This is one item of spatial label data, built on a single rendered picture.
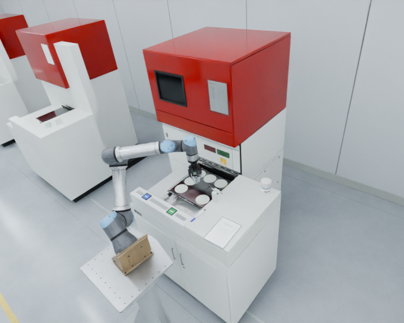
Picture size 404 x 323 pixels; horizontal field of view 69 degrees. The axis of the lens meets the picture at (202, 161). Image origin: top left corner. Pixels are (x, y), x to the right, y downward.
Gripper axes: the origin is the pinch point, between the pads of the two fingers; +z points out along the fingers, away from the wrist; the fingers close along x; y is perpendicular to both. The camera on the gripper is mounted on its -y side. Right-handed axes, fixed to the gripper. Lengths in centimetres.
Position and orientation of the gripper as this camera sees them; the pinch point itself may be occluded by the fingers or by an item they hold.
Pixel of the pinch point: (196, 181)
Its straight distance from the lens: 200.2
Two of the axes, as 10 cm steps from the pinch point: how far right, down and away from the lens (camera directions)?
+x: 9.8, -1.8, 0.5
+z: 1.2, 8.2, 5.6
